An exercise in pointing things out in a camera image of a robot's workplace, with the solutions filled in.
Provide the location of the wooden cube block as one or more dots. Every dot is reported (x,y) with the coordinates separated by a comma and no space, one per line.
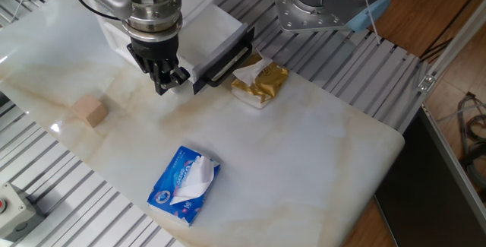
(90,111)

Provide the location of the aluminium frame rail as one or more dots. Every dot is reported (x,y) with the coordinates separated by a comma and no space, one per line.
(455,38)
(452,156)

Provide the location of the blue tissue pack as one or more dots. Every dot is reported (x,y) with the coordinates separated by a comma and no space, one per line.
(171,186)

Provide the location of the white marble slab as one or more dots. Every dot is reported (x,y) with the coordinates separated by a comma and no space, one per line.
(266,163)

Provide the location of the white drawer cabinet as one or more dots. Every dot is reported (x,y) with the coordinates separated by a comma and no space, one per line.
(114,42)

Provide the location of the gold tissue pack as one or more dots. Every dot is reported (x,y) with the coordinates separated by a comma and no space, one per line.
(266,83)

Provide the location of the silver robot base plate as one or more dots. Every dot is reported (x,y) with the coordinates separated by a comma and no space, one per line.
(292,15)

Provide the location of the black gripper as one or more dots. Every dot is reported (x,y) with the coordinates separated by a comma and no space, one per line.
(153,51)

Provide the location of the emergency stop button box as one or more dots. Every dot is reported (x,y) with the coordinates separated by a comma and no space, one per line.
(11,209)

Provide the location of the black flat panel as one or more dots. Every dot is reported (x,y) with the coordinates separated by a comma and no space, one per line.
(425,201)

